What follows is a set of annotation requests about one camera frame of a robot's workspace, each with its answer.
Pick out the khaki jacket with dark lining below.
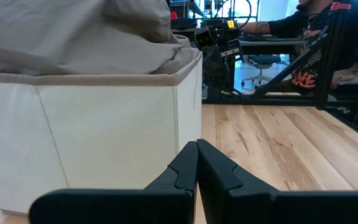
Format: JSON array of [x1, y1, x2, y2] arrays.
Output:
[[0, 0, 200, 77]]

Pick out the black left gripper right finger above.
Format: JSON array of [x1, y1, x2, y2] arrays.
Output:
[[196, 138, 279, 224]]

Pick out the red tag on frame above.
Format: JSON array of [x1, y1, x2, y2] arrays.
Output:
[[330, 1, 352, 12]]

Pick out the grey desk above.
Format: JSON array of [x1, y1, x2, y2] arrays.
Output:
[[238, 36, 310, 56]]

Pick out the cardboard box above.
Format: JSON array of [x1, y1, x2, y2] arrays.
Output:
[[0, 51, 204, 215]]

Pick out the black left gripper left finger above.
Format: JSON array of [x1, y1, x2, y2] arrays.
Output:
[[144, 141, 199, 224]]

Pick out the blue swivel office chair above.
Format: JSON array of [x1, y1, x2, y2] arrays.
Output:
[[240, 54, 283, 91]]

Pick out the person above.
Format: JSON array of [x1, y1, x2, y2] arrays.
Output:
[[240, 0, 358, 95]]

